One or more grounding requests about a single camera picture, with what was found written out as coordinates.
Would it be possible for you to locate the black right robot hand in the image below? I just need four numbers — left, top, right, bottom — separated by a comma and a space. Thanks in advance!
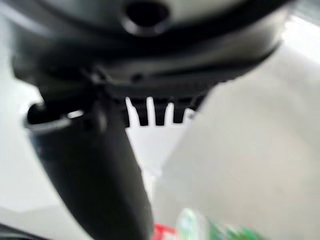
11, 0, 285, 240

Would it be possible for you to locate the red and white package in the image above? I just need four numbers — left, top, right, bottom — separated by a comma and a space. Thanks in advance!
152, 223, 177, 240

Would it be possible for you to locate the green and white package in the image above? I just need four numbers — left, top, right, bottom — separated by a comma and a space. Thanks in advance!
176, 208, 270, 240

